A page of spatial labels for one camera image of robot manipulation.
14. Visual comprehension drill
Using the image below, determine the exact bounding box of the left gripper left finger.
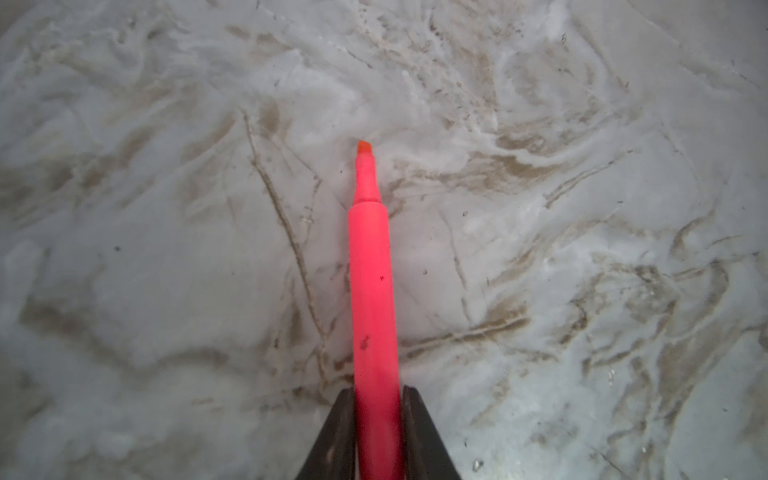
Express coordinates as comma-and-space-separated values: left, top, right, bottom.
295, 388, 356, 480

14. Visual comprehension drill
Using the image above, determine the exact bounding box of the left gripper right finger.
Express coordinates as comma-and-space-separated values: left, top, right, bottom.
401, 385, 461, 480

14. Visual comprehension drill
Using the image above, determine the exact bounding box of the red pink marker pen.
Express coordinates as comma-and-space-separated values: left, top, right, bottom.
348, 141, 405, 479

